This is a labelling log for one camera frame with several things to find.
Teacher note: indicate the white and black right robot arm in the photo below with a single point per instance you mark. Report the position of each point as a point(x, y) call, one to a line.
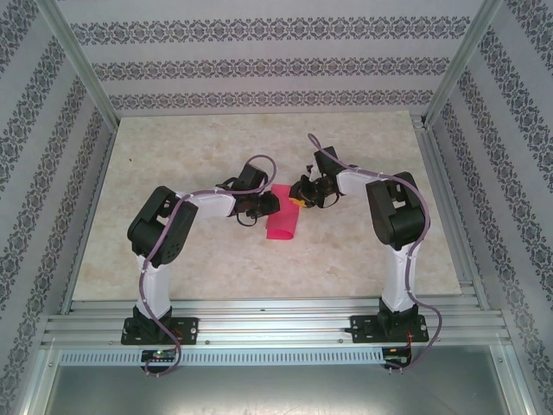
point(397, 216)

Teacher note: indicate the circuit board with orange part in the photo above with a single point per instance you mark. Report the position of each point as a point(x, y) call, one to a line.
point(395, 352)

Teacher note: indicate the aluminium frame post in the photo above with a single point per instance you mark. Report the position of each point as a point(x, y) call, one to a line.
point(461, 60)
point(78, 60)

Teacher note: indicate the wide aluminium side rail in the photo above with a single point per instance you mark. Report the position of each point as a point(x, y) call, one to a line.
point(438, 173)

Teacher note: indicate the circuit board with green light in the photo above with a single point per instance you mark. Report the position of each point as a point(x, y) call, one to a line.
point(157, 355)

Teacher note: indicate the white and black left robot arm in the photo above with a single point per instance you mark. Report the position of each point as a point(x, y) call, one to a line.
point(162, 229)

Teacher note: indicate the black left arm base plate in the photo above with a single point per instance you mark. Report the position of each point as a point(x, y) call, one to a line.
point(188, 330)

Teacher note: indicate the white right camera plug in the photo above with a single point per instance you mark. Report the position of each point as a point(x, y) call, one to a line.
point(309, 174)

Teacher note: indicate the grey metal sheet panel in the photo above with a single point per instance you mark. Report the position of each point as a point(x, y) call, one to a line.
point(276, 389)

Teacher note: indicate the narrow aluminium side rail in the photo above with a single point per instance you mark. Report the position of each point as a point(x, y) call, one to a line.
point(87, 225)

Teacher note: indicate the pink paper sheet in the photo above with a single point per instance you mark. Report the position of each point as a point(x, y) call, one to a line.
point(283, 225)

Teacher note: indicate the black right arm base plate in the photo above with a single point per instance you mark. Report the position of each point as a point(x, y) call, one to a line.
point(363, 328)

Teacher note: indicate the aluminium mounting rail beam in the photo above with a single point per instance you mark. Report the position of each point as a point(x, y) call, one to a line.
point(276, 324)

